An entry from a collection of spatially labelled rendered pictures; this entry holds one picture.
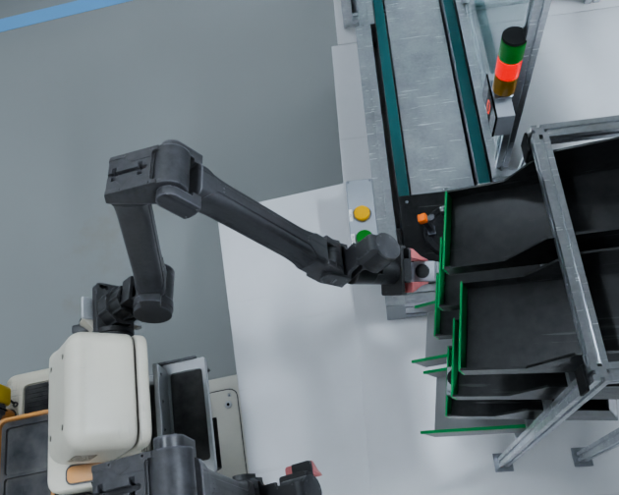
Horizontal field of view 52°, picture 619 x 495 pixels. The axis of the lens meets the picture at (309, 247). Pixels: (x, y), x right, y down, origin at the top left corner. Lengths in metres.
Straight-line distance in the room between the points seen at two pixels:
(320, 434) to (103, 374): 0.59
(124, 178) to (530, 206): 0.60
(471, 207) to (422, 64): 1.01
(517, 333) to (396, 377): 0.71
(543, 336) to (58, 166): 2.72
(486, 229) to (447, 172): 0.78
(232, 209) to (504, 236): 0.43
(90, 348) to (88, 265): 1.77
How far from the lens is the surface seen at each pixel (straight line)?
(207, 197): 1.01
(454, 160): 1.76
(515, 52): 1.35
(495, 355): 0.91
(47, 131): 3.45
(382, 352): 1.59
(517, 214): 0.96
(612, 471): 1.60
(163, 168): 0.99
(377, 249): 1.19
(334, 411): 1.57
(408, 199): 1.63
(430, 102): 1.87
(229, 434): 2.21
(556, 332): 0.89
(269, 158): 2.93
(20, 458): 1.75
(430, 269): 1.38
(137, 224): 1.09
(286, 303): 1.66
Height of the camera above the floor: 2.39
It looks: 63 degrees down
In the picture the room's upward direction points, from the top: 18 degrees counter-clockwise
